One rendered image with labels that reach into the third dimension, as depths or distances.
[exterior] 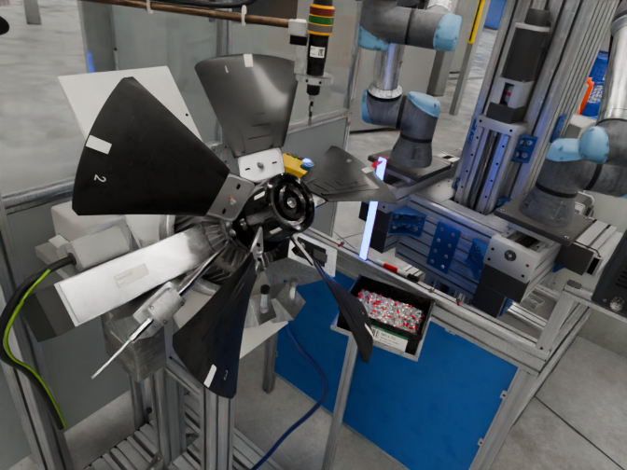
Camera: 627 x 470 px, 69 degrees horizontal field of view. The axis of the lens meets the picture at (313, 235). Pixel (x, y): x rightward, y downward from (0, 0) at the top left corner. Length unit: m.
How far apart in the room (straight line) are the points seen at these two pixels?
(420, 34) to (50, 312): 0.88
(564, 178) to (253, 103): 0.90
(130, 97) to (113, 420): 1.52
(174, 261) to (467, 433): 1.06
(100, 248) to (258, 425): 1.28
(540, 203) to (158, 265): 1.08
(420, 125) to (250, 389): 1.30
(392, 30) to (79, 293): 0.81
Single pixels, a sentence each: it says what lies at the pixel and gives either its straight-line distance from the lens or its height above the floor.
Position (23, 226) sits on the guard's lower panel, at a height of 0.91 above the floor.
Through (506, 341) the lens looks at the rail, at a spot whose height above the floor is 0.84.
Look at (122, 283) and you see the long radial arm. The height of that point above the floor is 1.11.
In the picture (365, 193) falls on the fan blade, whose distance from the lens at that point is 1.06.
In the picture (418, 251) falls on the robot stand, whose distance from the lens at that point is 1.72.
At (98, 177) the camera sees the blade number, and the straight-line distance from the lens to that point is 0.78.
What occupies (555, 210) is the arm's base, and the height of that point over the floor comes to 1.09.
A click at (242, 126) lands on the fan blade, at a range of 0.97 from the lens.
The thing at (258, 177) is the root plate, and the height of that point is 1.23.
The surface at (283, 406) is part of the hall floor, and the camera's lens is 2.06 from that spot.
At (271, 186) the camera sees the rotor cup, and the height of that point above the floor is 1.26.
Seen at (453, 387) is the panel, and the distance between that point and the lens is 1.48.
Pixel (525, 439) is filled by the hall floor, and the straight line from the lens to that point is 2.29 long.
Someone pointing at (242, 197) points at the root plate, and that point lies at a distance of 0.87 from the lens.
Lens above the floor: 1.61
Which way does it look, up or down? 31 degrees down
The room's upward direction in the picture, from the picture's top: 8 degrees clockwise
